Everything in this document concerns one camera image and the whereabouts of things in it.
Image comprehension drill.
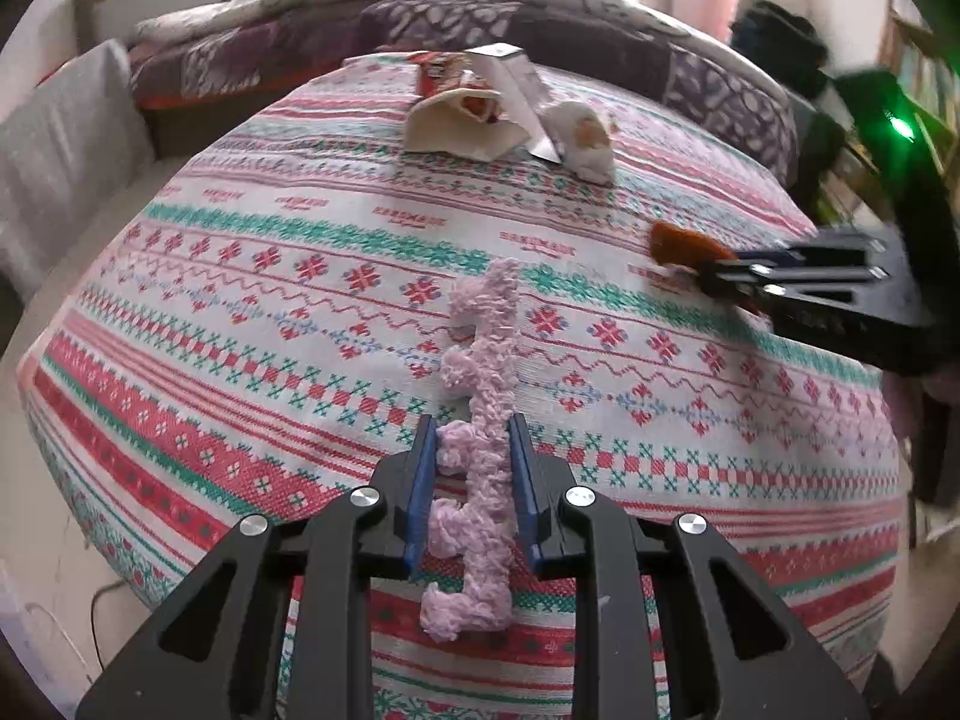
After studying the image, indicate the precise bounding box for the striped patterned bedsheet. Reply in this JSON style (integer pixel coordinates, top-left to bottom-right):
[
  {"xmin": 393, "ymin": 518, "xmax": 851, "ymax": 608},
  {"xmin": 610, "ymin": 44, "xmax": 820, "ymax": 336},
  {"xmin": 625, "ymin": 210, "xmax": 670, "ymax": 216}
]
[{"xmin": 20, "ymin": 54, "xmax": 901, "ymax": 718}]

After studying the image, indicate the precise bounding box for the pink fuzzy foam strip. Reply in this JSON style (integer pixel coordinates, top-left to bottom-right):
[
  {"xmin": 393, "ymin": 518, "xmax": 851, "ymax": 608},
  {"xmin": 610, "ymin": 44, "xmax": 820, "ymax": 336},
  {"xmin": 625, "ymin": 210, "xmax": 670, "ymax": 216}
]
[{"xmin": 420, "ymin": 260, "xmax": 519, "ymax": 642}]

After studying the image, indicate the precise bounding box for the black cable on floor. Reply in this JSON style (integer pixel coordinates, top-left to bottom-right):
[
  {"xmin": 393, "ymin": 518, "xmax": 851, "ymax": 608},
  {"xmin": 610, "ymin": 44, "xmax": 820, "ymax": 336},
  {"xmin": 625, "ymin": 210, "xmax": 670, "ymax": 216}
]
[{"xmin": 89, "ymin": 575, "xmax": 137, "ymax": 676}]

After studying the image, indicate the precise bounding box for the grey fabric chair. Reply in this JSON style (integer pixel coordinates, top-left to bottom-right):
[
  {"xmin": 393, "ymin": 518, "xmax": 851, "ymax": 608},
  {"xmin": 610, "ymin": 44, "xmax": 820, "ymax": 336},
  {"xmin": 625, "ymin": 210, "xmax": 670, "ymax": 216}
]
[{"xmin": 2, "ymin": 39, "xmax": 155, "ymax": 301}]

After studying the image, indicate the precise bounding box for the red instant noodle cup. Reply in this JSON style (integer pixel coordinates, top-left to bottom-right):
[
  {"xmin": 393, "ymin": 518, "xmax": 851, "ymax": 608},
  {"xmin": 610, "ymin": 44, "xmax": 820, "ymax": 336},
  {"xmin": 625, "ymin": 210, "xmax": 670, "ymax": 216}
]
[{"xmin": 402, "ymin": 50, "xmax": 529, "ymax": 163}]

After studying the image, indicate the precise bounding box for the purple patterned quilt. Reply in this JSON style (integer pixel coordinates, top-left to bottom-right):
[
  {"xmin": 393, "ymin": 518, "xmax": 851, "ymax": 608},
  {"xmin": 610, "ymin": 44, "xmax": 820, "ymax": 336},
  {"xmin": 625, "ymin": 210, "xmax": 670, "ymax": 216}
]
[{"xmin": 130, "ymin": 0, "xmax": 799, "ymax": 184}]

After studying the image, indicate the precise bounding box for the dark clothes pile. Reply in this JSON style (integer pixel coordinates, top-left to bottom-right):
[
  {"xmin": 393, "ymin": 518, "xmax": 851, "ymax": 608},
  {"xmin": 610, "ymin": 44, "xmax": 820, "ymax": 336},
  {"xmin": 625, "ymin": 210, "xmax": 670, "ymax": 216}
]
[{"xmin": 731, "ymin": 0, "xmax": 828, "ymax": 99}]

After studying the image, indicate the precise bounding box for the white plastic wrapper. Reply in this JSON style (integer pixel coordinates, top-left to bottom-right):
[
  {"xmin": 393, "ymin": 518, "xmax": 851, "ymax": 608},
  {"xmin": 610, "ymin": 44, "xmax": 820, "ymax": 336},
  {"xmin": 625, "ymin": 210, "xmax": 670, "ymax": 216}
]
[{"xmin": 540, "ymin": 99, "xmax": 615, "ymax": 185}]

